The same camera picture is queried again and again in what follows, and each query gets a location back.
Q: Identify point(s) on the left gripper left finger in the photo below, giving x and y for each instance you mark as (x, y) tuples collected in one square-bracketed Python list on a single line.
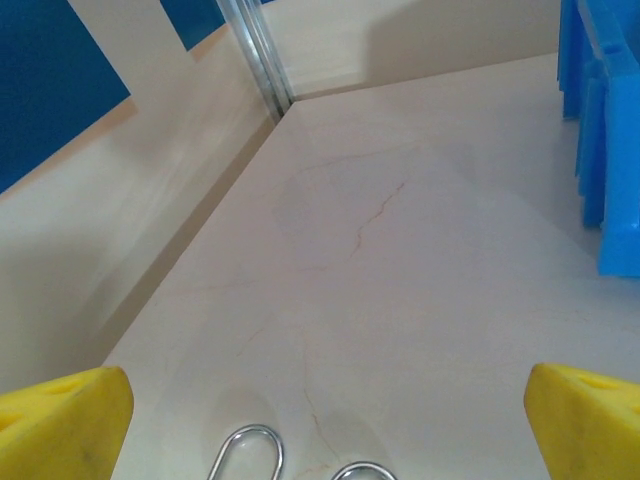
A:
[(60, 430)]

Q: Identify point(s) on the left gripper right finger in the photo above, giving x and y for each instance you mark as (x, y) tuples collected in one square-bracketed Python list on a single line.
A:
[(590, 430)]

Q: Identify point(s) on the silver metal loop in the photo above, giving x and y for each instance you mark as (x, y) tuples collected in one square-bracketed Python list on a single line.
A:
[(362, 466), (279, 450)]

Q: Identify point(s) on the blue three-compartment plastic bin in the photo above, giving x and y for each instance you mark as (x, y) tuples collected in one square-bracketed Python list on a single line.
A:
[(620, 150)]

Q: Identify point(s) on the blue floral wall panel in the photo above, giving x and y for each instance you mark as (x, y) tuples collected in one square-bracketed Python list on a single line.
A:
[(45, 85), (195, 20)]

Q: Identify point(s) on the aluminium frame post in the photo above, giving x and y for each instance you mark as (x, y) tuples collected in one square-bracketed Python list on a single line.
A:
[(260, 55)]

